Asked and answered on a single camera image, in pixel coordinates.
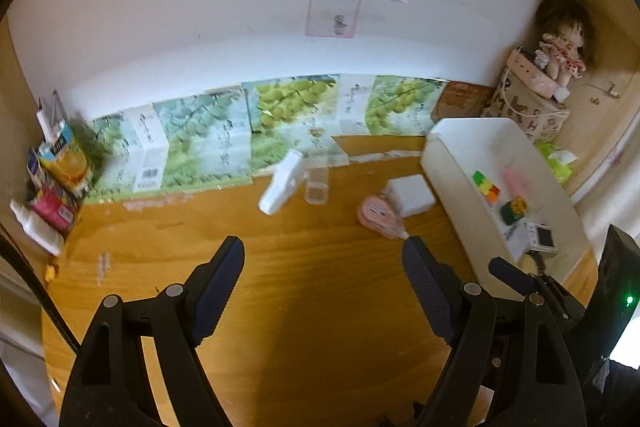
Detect pink framed wall paper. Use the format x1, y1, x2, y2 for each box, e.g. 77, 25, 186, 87
305, 0, 364, 40

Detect pink correction tape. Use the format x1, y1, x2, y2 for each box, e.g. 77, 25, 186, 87
357, 194, 409, 241

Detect green tissue packet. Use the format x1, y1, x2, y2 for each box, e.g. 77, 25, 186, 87
535, 139, 579, 186

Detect printed paper bag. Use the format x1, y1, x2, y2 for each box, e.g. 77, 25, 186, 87
482, 74, 571, 144

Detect brown-haired doll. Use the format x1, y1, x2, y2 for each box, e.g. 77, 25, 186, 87
532, 0, 597, 88

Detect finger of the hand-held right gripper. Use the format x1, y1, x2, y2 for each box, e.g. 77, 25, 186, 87
489, 257, 587, 324

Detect multicoloured puzzle cube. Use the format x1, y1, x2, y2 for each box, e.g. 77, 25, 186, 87
472, 170, 502, 207

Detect green bottle with gold cap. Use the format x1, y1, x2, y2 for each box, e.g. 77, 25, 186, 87
501, 198, 529, 226

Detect white plastic bin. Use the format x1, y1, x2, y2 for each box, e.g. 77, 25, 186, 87
420, 117, 594, 284

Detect clear plastic cup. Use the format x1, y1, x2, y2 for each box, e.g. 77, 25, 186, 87
304, 167, 331, 207

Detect white plastic bottle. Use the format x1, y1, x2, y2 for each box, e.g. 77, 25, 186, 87
258, 149, 309, 216

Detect white plug charger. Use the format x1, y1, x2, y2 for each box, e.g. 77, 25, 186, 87
385, 174, 435, 218

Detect orange juice carton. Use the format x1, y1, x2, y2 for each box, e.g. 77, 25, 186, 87
37, 119, 94, 198

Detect white lotion bottle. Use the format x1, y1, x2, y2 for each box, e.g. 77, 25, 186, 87
10, 199, 66, 257

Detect white tube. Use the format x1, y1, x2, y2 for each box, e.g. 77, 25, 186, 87
35, 91, 64, 142

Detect brown cardboard box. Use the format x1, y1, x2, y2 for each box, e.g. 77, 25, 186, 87
431, 82, 494, 122

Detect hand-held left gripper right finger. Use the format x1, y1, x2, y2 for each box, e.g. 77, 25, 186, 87
403, 236, 587, 427

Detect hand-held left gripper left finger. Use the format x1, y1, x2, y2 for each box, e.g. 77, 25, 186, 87
59, 235, 246, 427

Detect pink patterned box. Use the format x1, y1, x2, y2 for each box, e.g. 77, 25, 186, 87
507, 48, 559, 100

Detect small blue carton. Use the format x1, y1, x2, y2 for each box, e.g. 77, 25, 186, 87
25, 149, 47, 188

